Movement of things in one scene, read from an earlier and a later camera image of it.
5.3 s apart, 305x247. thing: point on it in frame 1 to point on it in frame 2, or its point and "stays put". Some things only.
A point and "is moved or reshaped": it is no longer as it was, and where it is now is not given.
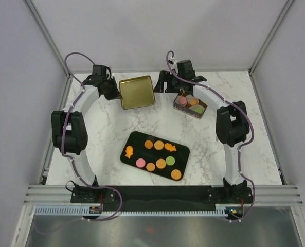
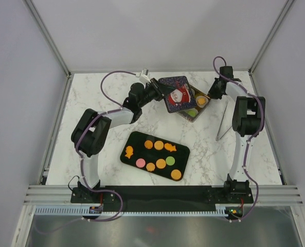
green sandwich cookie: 198,110 to 193,112
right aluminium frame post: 270,36 stays put
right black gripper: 165,76 to 212,94
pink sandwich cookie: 140,162 stays put
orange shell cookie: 150,166 stays put
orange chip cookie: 148,144 stays put
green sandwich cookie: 169,160 stays put
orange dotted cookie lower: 176,174 stays put
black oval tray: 156,155 stays put
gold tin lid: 137,92 is moved or reshaped
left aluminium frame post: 46,35 stays put
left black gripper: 116,94 to 160,90
